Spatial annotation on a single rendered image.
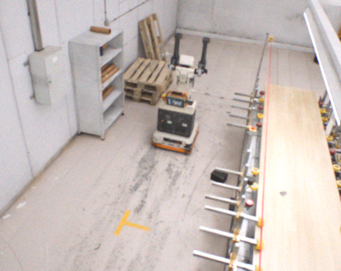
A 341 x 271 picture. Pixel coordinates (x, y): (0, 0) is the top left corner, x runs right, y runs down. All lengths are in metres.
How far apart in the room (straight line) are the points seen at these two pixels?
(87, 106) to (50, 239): 2.10
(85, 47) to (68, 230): 2.40
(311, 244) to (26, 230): 2.98
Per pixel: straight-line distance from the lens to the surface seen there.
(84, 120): 5.36
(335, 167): 4.07
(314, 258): 3.01
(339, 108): 1.80
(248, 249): 3.23
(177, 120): 4.91
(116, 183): 4.59
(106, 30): 5.18
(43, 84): 4.21
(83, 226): 4.11
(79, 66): 4.97
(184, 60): 4.95
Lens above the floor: 3.07
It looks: 34 degrees down
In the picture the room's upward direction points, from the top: 5 degrees clockwise
